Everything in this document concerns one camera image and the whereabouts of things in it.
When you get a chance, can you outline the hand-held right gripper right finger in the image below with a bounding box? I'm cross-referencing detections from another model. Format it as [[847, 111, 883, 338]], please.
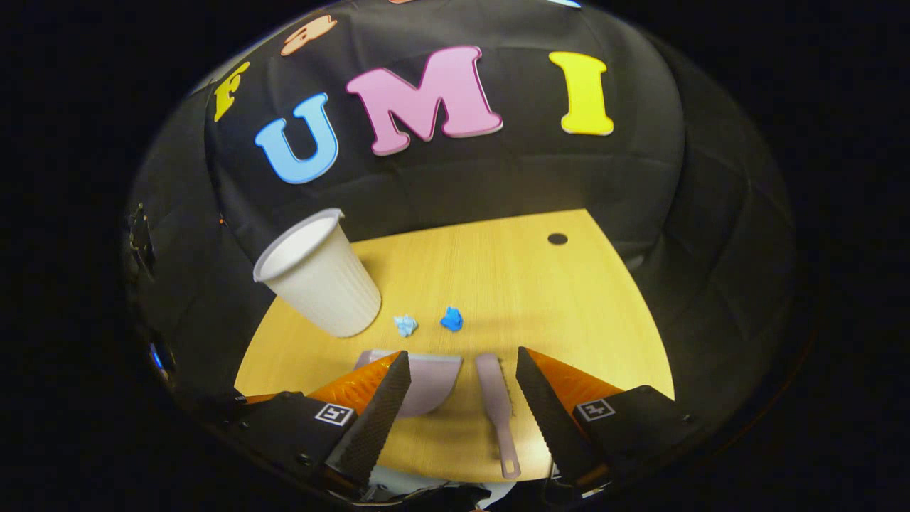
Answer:
[[515, 346, 706, 491]]

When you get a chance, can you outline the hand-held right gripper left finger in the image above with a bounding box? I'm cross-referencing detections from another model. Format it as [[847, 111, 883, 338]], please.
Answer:
[[233, 350, 412, 497]]

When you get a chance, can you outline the small lilac broom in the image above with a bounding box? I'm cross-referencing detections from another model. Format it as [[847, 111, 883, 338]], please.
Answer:
[[475, 353, 522, 481]]

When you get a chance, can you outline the small lilac dustpan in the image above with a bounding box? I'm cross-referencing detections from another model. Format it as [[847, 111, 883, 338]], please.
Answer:
[[353, 349, 464, 419]]

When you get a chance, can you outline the white ribbed garbage bin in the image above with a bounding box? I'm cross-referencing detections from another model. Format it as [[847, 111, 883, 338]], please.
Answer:
[[253, 208, 382, 338]]

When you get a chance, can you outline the wooden desktop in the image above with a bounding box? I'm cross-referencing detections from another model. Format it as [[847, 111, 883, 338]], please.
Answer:
[[235, 208, 676, 486]]

